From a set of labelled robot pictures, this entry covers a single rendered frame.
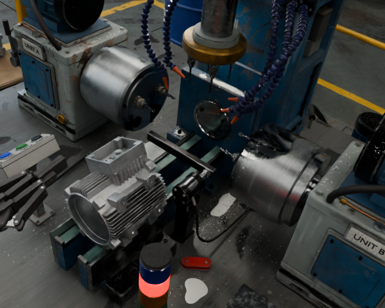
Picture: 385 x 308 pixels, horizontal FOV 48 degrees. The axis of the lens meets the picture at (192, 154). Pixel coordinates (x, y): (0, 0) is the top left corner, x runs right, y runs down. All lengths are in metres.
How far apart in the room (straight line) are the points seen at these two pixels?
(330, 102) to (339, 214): 2.62
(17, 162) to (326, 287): 0.89
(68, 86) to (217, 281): 0.80
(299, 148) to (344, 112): 2.41
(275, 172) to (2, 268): 0.80
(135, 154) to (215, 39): 0.37
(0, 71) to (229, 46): 2.40
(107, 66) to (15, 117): 0.53
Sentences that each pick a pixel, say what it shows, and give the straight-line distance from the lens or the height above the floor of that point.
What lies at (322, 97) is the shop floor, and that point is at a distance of 3.68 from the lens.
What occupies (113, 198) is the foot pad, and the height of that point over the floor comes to 1.10.
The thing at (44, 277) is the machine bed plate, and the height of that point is 0.80.
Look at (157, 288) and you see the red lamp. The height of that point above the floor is 1.15.
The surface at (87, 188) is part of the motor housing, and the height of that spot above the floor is 1.10.
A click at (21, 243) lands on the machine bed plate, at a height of 0.80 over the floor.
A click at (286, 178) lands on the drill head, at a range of 1.15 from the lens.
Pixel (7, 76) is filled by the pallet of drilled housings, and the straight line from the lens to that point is 3.33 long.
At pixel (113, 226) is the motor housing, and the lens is 1.09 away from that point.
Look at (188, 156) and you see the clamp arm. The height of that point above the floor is 1.03.
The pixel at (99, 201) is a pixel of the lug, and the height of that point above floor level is 1.10.
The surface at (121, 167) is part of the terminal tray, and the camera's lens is 1.11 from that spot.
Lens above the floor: 1.90
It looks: 42 degrees down
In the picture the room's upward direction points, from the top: 8 degrees clockwise
